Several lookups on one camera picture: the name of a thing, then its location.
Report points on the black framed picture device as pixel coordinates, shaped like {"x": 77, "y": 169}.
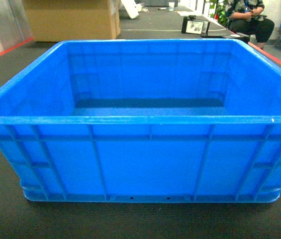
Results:
{"x": 192, "y": 25}

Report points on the white foam board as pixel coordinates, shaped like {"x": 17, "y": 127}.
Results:
{"x": 131, "y": 8}

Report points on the white paper cup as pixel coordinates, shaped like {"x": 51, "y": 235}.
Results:
{"x": 171, "y": 6}

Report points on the large brown cardboard box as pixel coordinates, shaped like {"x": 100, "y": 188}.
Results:
{"x": 60, "y": 20}

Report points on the large blue plastic crate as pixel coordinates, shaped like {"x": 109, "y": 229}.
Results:
{"x": 145, "y": 121}

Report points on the seated person in black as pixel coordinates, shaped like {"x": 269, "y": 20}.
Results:
{"x": 246, "y": 17}

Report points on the green potted plant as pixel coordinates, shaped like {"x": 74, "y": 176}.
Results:
{"x": 217, "y": 11}

